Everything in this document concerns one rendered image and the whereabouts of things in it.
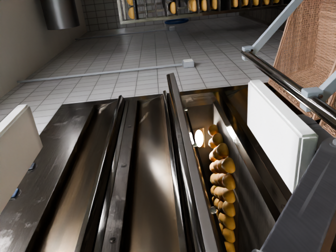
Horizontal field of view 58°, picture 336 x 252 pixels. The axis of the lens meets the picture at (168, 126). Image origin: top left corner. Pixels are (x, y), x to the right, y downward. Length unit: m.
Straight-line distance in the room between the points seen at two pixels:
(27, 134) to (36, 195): 0.98
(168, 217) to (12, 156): 0.76
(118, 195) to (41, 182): 0.32
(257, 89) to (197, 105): 1.68
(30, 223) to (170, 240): 0.44
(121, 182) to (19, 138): 0.93
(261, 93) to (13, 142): 0.13
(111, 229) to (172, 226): 0.18
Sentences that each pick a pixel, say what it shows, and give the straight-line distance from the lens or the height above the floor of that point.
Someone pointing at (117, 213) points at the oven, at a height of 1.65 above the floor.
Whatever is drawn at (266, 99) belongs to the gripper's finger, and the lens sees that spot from 0.16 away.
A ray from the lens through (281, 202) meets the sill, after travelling 0.99.
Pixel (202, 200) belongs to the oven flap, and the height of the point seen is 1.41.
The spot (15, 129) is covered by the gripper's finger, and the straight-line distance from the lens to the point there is 0.18.
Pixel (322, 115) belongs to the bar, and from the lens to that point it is 0.65.
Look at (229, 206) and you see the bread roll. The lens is 1.59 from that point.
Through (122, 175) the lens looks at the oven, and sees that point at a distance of 1.13.
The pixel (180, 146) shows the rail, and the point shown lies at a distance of 0.98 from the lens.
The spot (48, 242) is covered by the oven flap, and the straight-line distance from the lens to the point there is 0.99.
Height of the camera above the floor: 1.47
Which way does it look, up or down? level
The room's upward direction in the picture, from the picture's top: 96 degrees counter-clockwise
